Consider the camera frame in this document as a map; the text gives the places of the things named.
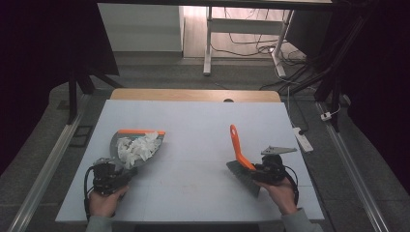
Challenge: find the white power strip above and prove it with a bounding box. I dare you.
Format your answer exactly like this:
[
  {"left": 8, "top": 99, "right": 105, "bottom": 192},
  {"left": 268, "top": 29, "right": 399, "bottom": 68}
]
[{"left": 292, "top": 127, "right": 314, "bottom": 154}]

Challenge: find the wooden table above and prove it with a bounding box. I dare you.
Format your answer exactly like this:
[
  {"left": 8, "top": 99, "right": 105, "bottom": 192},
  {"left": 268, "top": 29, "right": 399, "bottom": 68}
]
[{"left": 109, "top": 88, "right": 282, "bottom": 103}]

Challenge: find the person's left hand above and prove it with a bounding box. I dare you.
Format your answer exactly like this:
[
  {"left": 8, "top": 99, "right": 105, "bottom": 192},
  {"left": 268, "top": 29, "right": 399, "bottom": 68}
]
[{"left": 88, "top": 185, "right": 131, "bottom": 218}]

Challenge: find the white desk frame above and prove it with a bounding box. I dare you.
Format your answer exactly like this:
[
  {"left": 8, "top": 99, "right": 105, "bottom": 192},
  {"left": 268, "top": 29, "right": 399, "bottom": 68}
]
[{"left": 202, "top": 6, "right": 295, "bottom": 78}]

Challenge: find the pile of white paper scraps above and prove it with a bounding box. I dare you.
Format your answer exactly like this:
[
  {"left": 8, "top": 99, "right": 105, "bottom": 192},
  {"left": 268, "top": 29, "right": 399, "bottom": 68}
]
[{"left": 116, "top": 130, "right": 161, "bottom": 170}]

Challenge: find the black metal stand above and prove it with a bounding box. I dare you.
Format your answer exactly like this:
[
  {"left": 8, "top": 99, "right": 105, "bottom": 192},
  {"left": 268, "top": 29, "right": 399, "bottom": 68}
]
[
  {"left": 66, "top": 62, "right": 124, "bottom": 126},
  {"left": 279, "top": 6, "right": 371, "bottom": 133}
]

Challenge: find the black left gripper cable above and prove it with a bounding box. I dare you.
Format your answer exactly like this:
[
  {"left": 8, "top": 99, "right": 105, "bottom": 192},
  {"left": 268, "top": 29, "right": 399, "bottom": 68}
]
[{"left": 83, "top": 164, "right": 97, "bottom": 221}]

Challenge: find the tangle of floor cables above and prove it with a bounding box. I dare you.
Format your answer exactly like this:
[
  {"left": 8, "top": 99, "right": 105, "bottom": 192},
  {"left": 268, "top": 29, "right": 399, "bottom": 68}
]
[{"left": 211, "top": 8, "right": 320, "bottom": 93}]

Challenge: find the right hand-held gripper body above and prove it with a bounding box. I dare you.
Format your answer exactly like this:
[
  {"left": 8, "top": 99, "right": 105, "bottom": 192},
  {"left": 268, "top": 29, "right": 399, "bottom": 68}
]
[{"left": 257, "top": 145, "right": 299, "bottom": 187}]

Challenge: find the orange handled grey brush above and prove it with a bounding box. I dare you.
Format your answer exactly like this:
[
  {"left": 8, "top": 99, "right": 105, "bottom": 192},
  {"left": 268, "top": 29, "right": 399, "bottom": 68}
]
[{"left": 225, "top": 124, "right": 262, "bottom": 198}]

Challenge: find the grey dustpan with orange edge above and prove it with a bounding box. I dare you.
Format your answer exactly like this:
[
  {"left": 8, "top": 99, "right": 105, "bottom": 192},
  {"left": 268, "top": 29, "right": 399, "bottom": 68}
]
[{"left": 109, "top": 129, "right": 166, "bottom": 170}]

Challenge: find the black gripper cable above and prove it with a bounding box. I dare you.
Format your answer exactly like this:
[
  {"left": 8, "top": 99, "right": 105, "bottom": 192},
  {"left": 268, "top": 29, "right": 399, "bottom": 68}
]
[
  {"left": 282, "top": 164, "right": 301, "bottom": 207},
  {"left": 83, "top": 164, "right": 97, "bottom": 221}
]

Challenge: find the dark curtain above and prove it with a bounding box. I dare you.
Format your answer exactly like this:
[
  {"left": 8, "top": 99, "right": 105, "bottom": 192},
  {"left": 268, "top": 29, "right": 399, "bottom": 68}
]
[
  {"left": 0, "top": 0, "right": 120, "bottom": 177},
  {"left": 332, "top": 0, "right": 410, "bottom": 197}
]

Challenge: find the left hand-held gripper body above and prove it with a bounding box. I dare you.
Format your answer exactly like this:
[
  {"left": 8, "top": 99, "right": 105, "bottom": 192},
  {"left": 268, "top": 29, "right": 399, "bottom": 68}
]
[{"left": 92, "top": 157, "right": 130, "bottom": 196}]

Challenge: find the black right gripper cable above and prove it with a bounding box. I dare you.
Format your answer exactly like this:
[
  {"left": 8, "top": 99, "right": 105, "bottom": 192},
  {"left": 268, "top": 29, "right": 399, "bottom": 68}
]
[{"left": 282, "top": 164, "right": 301, "bottom": 207}]

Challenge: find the light blue table board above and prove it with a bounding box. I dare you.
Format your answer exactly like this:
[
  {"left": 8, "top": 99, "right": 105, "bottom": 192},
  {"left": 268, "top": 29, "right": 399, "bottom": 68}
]
[{"left": 55, "top": 99, "right": 325, "bottom": 224}]

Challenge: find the white cabinet panel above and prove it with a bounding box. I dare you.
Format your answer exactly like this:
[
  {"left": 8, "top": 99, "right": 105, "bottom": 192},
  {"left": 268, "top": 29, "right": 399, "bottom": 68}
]
[{"left": 97, "top": 3, "right": 186, "bottom": 53}]

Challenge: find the aluminium rail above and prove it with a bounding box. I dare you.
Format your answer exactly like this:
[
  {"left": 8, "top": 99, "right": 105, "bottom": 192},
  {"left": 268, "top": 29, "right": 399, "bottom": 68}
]
[
  {"left": 7, "top": 93, "right": 92, "bottom": 232},
  {"left": 314, "top": 101, "right": 391, "bottom": 232}
]

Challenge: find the person's right hand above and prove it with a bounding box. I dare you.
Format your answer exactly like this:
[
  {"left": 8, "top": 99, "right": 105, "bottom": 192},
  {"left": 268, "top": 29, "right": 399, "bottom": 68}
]
[{"left": 255, "top": 176, "right": 300, "bottom": 217}]

